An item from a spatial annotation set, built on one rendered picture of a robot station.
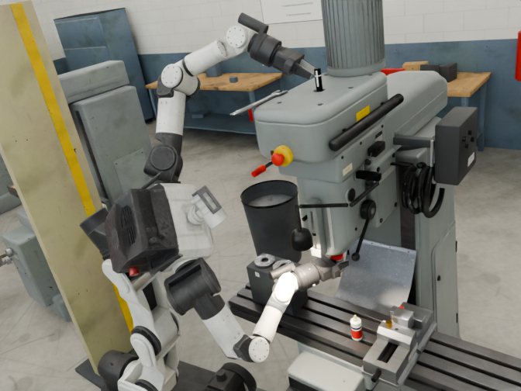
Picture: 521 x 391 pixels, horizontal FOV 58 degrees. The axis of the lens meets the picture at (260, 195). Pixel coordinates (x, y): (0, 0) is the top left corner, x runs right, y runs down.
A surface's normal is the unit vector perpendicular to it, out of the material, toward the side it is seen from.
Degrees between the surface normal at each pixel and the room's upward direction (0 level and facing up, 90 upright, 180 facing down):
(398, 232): 90
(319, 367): 0
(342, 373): 0
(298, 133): 90
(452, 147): 90
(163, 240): 58
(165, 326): 81
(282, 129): 90
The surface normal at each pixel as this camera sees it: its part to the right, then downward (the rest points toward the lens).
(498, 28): -0.60, 0.44
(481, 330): -0.16, -0.89
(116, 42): 0.78, 0.15
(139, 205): 0.69, -0.40
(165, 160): 0.05, -0.05
